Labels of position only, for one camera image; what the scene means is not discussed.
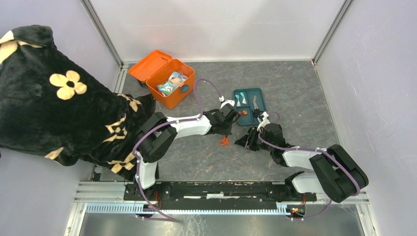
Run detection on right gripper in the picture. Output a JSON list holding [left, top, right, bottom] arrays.
[[234, 125, 273, 151]]

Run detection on orange handled scissors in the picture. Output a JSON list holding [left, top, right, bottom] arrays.
[[219, 136, 229, 147]]

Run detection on teal white tube packet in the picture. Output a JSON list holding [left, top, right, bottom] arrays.
[[240, 92, 247, 104]]

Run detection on black handled scissors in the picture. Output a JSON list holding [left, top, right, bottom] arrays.
[[252, 95, 265, 119]]

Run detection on teal divided tray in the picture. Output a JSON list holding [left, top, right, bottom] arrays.
[[233, 88, 267, 126]]

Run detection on blue cotton pad packet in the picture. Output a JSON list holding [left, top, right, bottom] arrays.
[[157, 71, 188, 97]]

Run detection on orange medicine kit box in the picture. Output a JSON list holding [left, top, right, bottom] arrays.
[[128, 50, 195, 109]]

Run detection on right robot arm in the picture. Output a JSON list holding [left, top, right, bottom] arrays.
[[235, 114, 369, 203]]

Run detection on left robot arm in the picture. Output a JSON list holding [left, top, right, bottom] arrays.
[[132, 97, 238, 201]]

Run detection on black floral blanket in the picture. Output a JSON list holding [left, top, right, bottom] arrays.
[[0, 25, 156, 180]]

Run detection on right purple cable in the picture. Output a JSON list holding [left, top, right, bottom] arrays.
[[257, 111, 361, 221]]

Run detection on purple cable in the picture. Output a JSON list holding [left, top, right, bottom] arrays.
[[132, 79, 225, 222], [257, 111, 361, 221]]

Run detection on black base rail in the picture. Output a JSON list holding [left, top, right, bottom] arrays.
[[123, 181, 317, 210]]

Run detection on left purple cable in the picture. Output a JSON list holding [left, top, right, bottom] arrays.
[[132, 79, 225, 222]]

